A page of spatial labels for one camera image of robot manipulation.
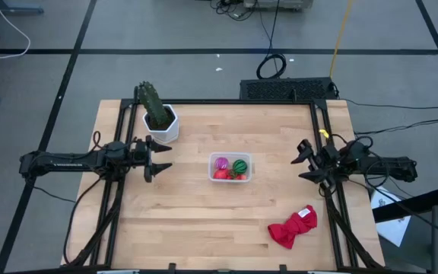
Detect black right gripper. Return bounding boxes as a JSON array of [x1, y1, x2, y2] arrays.
[[290, 139, 341, 187]]

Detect thin black floor cable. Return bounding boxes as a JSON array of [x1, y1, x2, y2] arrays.
[[354, 117, 438, 136], [342, 97, 438, 111]]

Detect tangled black cables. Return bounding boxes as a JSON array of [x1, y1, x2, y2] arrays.
[[209, 0, 251, 22]]

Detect white hexagonal plant pot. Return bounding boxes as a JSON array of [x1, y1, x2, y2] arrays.
[[141, 104, 180, 145]]

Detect white printed paper sheet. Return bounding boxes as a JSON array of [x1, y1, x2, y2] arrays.
[[370, 184, 413, 247]]

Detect grey chair base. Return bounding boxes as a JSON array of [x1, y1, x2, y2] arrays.
[[0, 0, 45, 18]]

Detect crumpled red cloth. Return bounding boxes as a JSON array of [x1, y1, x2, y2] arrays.
[[267, 204, 319, 250]]

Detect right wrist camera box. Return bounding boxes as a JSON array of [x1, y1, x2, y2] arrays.
[[323, 143, 342, 165]]

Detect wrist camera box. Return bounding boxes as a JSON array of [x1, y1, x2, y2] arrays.
[[133, 139, 147, 163], [323, 143, 342, 165]]

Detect black aluminium table frame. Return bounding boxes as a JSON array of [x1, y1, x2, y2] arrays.
[[61, 97, 386, 274]]

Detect white cable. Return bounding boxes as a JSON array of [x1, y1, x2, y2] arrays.
[[0, 0, 32, 60]]

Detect black computer case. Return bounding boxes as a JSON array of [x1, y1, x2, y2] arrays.
[[239, 77, 337, 102]]

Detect green cactus plant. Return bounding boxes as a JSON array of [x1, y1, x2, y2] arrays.
[[137, 80, 171, 129]]

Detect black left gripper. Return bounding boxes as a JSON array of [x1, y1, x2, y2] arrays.
[[130, 135, 174, 183]]

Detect yellow cable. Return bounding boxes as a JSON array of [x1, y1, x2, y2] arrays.
[[328, 0, 354, 80]]

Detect grey equipment box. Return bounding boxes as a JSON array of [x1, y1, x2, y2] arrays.
[[243, 0, 314, 11]]

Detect black desk beam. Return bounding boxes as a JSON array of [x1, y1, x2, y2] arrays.
[[372, 185, 438, 225]]

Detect clear plastic tupperware container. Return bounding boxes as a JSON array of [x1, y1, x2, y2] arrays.
[[208, 151, 254, 185]]

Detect black cable with coil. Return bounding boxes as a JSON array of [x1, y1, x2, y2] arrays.
[[255, 0, 287, 81]]

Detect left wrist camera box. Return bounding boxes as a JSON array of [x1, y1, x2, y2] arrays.
[[133, 139, 147, 163]]

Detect green striped toy watermelon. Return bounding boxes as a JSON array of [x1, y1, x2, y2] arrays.
[[232, 158, 249, 175]]

